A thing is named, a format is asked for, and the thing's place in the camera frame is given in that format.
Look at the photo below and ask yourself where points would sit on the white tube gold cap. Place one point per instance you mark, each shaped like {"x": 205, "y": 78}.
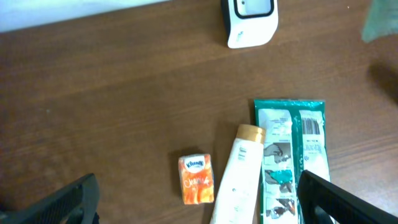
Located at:
{"x": 237, "y": 193}

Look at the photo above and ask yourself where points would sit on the mint green wipes pack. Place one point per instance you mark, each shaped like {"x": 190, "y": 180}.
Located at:
{"x": 381, "y": 20}

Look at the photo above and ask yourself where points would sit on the green white 3M package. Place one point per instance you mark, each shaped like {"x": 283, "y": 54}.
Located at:
{"x": 295, "y": 141}

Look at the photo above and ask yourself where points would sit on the white barcode scanner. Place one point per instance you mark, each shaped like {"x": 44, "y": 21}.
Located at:
{"x": 249, "y": 23}

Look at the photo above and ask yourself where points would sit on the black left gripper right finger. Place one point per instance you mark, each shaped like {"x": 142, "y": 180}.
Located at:
{"x": 322, "y": 202}

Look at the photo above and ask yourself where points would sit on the small orange tissue pack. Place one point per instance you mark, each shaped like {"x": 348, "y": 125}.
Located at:
{"x": 196, "y": 179}

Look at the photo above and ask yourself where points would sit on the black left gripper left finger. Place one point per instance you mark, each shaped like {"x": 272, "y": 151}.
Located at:
{"x": 77, "y": 203}

